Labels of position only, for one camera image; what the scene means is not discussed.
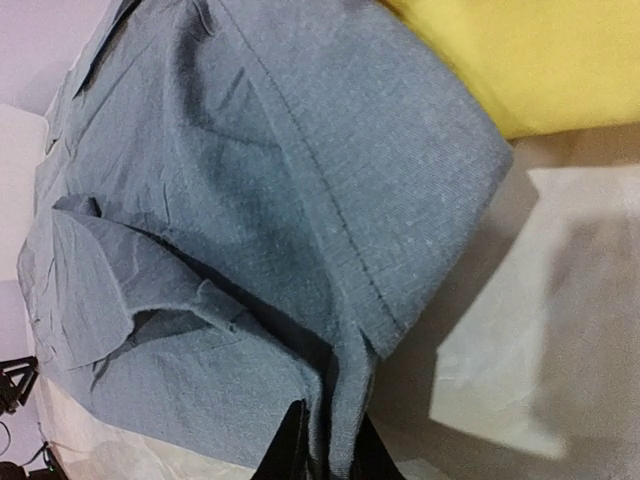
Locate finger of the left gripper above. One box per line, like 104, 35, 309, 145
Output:
0, 356, 38, 413

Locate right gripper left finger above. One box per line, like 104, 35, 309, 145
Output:
257, 400, 309, 480

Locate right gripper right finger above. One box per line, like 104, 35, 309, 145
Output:
350, 417, 405, 480

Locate grey denim cloth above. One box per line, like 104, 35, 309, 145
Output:
17, 1, 512, 479

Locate white plastic wash basin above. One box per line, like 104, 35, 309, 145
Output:
1, 104, 49, 174

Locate yellow shorts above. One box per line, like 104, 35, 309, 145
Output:
387, 1, 639, 139

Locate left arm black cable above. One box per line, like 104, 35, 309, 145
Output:
0, 419, 56, 480

